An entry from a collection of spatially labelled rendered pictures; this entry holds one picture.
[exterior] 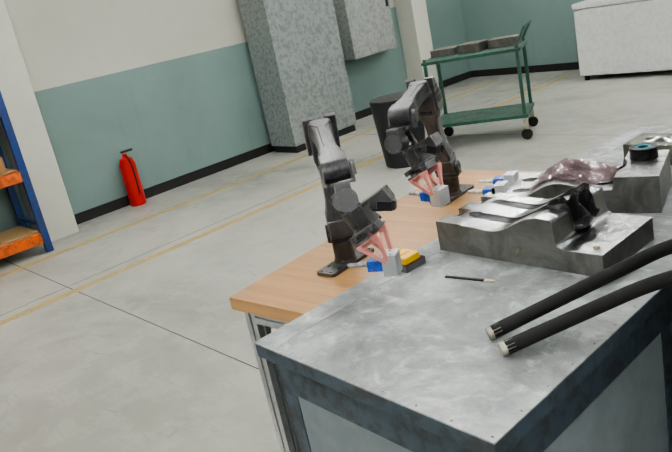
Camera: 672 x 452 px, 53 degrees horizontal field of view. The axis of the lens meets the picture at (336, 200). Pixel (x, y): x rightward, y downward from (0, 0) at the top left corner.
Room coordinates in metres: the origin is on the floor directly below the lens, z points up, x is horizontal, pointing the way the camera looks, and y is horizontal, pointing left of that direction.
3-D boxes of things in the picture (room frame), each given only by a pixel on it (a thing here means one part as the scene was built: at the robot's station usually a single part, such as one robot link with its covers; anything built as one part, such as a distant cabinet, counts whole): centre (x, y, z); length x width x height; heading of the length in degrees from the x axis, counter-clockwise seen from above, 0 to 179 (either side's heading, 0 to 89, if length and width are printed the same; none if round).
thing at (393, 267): (1.56, -0.06, 0.91); 0.13 x 0.05 x 0.05; 69
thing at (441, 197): (1.96, -0.27, 0.93); 0.13 x 0.05 x 0.05; 44
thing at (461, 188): (2.33, -0.41, 0.84); 0.20 x 0.07 x 0.08; 136
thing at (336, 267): (1.90, 0.01, 0.84); 0.20 x 0.07 x 0.08; 136
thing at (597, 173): (2.01, -0.74, 0.90); 0.26 x 0.18 x 0.08; 56
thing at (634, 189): (2.02, -0.75, 0.85); 0.50 x 0.26 x 0.11; 56
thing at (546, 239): (1.73, -0.52, 0.87); 0.50 x 0.26 x 0.14; 39
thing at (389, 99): (6.12, -0.71, 0.31); 0.48 x 0.48 x 0.62
